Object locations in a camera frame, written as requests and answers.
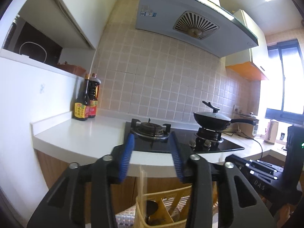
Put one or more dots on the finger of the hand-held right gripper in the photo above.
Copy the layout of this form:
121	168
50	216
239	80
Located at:
261	165
261	174

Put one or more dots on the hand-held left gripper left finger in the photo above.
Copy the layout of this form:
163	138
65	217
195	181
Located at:
125	158

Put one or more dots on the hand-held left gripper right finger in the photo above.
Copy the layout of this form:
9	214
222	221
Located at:
177	158

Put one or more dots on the black spoon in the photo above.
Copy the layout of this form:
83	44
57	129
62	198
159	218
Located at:
152	207

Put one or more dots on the clear plastic spoon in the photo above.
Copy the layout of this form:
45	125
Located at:
175	213

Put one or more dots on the yellow plastic utensil basket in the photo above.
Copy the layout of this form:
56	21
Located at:
163	220

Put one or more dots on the small black item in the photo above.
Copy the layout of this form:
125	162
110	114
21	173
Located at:
282	136

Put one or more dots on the white electric kettle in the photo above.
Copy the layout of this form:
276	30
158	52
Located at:
271	133

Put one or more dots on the black gas stove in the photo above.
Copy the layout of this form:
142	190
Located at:
152	133

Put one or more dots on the rice cooker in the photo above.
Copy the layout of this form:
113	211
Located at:
248	128

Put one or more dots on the black wok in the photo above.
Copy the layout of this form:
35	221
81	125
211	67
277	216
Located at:
211	121

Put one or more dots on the white kitchen countertop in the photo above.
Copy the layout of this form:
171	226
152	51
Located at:
78	135

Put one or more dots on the striped woven table mat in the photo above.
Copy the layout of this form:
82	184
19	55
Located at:
124	218

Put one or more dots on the large soy sauce bottle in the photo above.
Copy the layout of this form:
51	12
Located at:
93	99

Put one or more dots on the slim soy sauce bottle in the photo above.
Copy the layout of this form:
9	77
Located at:
82	104

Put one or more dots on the wooden base cabinet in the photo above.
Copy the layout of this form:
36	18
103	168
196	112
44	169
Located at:
51	171

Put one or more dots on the dark framed window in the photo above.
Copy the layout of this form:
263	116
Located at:
287	76

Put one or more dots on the red-brown tray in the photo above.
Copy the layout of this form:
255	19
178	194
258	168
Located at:
71	68

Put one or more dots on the white range hood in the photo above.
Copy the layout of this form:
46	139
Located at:
180	28

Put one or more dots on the dark appliance in niche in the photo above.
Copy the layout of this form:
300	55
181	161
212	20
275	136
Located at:
30	34

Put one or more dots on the wall socket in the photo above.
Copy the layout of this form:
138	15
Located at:
237	109

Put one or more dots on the orange wall cabinet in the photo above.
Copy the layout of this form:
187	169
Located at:
247	68

